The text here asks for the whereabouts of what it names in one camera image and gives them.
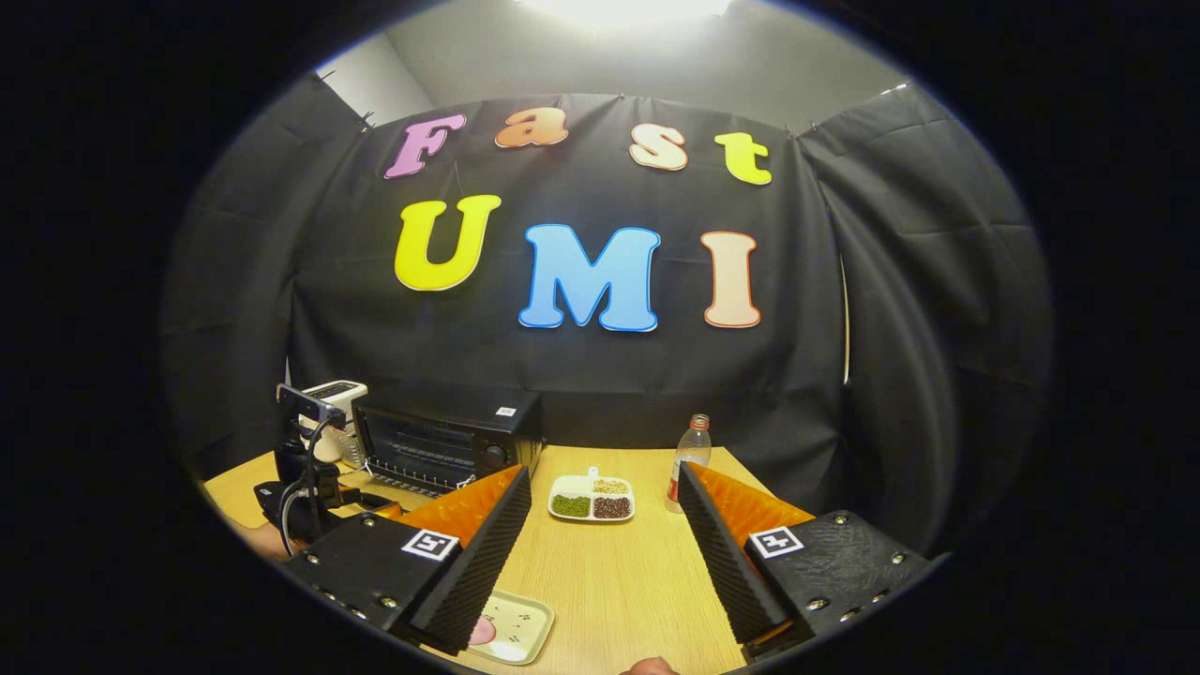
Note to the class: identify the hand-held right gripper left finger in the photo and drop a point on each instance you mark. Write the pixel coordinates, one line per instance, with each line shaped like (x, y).
(473, 572)

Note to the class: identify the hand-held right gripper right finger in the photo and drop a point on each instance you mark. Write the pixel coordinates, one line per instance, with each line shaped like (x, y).
(727, 572)

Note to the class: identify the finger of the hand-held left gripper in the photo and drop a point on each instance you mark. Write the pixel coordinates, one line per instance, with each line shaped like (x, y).
(370, 504)

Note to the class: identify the pink meat slice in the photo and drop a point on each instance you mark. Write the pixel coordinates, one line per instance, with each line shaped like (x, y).
(483, 633)

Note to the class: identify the cream square food plate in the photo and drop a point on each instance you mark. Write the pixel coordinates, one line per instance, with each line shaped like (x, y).
(520, 628)

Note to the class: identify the black electric oven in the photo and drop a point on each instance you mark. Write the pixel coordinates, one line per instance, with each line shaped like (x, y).
(441, 445)

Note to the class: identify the white toaster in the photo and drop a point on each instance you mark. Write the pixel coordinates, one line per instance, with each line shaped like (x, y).
(337, 398)

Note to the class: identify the clear plastic water bottle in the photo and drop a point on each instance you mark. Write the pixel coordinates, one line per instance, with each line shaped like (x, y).
(687, 469)

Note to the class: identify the white divided dish with beans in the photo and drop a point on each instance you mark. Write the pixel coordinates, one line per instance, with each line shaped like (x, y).
(592, 502)

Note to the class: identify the black backdrop cloth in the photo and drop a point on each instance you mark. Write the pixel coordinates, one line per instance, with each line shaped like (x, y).
(656, 394)

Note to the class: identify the large ceiling light panel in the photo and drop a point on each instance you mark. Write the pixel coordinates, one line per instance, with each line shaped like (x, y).
(623, 9)

